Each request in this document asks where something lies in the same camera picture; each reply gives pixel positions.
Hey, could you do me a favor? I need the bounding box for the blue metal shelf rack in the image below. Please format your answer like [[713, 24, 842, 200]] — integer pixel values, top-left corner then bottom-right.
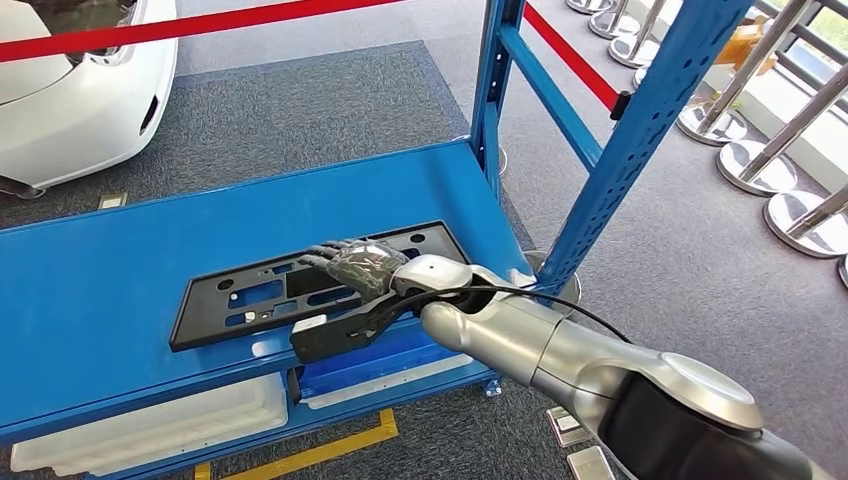
[[0, 0, 757, 480]]

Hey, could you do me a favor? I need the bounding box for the blue plastic bin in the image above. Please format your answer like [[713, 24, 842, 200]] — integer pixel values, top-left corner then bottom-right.
[[294, 327, 465, 399]]

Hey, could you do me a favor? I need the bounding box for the white car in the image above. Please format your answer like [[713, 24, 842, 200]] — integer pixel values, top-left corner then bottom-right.
[[0, 0, 179, 200]]

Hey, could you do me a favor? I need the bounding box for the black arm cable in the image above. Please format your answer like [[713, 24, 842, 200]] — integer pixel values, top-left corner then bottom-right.
[[367, 284, 634, 346]]

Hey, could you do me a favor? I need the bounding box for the black plastic plate holder part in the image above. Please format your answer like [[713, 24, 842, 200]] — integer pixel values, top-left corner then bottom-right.
[[168, 220, 470, 353]]

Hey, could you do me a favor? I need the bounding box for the chrome stanchion black cap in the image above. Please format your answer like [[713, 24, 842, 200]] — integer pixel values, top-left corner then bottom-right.
[[523, 91, 632, 313]]

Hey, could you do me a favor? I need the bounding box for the yellow floor tape marking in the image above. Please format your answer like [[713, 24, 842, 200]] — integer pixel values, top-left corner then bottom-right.
[[193, 408, 400, 480]]

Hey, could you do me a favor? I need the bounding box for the white plastic tray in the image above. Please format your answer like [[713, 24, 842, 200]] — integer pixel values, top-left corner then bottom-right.
[[9, 372, 290, 478]]

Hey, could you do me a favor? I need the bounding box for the white plastic bin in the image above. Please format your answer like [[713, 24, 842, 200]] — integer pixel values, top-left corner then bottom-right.
[[301, 354, 475, 411]]

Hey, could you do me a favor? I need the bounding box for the orange cardboard box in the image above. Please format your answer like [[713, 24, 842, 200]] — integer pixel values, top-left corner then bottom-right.
[[715, 14, 780, 75]]

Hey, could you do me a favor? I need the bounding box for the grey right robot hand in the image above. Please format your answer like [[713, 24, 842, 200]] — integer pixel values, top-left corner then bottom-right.
[[298, 239, 411, 301]]

